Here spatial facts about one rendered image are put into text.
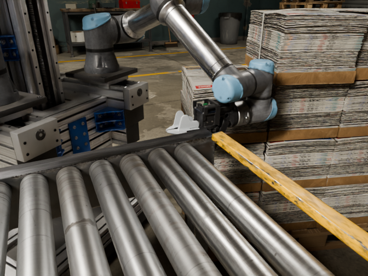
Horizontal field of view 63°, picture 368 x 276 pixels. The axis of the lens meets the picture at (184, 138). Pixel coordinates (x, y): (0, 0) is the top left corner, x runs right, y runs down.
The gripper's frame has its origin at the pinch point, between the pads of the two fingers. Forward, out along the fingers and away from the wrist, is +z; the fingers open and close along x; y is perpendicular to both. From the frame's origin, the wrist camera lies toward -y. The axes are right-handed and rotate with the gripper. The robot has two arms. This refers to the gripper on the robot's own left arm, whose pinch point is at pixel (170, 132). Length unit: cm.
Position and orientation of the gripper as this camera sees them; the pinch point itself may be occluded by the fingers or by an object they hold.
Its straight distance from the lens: 84.6
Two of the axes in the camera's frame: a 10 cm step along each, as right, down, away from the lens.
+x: 4.3, 3.8, -8.2
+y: 0.0, -9.1, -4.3
